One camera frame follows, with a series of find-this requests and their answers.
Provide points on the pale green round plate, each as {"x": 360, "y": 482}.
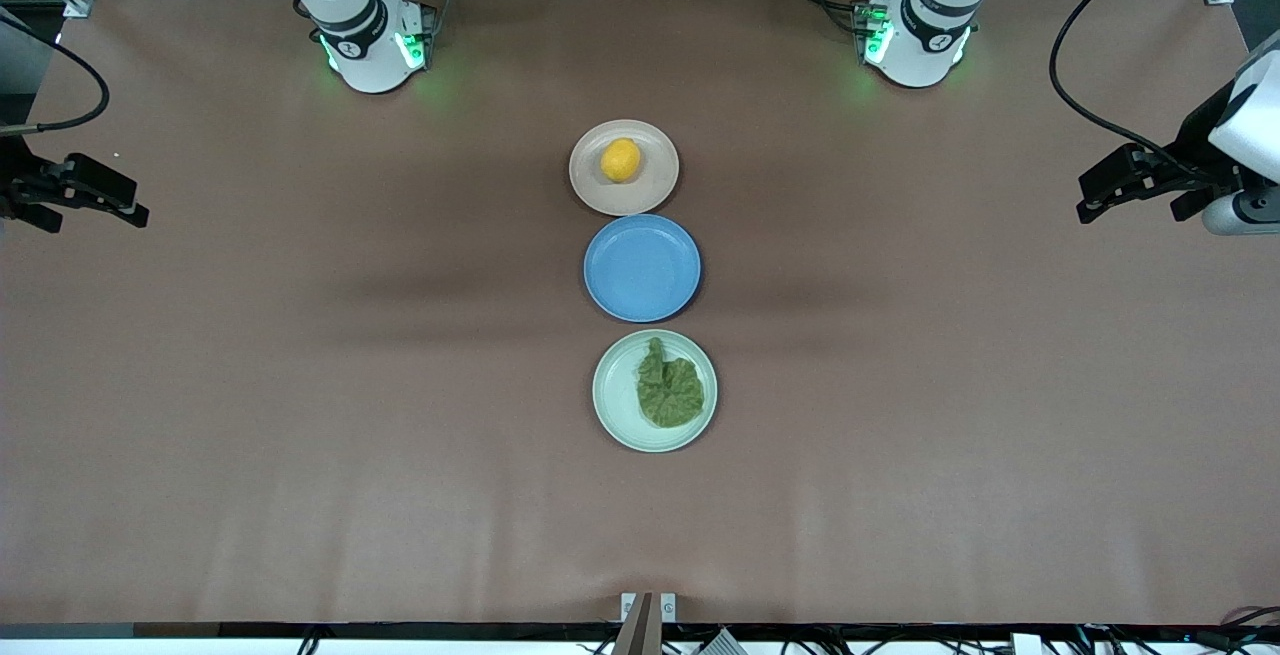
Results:
{"x": 615, "y": 400}

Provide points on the green lettuce leaf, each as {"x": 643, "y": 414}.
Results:
{"x": 670, "y": 390}

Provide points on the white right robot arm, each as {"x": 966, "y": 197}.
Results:
{"x": 365, "y": 30}

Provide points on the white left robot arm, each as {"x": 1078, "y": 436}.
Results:
{"x": 915, "y": 35}

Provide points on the blue round plate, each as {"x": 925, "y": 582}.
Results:
{"x": 642, "y": 268}

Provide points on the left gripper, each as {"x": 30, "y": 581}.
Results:
{"x": 1192, "y": 150}

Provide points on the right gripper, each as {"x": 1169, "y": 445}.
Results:
{"x": 14, "y": 181}

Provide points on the beige round plate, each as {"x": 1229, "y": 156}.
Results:
{"x": 650, "y": 190}

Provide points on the yellow lemon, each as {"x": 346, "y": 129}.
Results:
{"x": 620, "y": 160}

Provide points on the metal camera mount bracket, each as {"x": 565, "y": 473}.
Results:
{"x": 648, "y": 620}

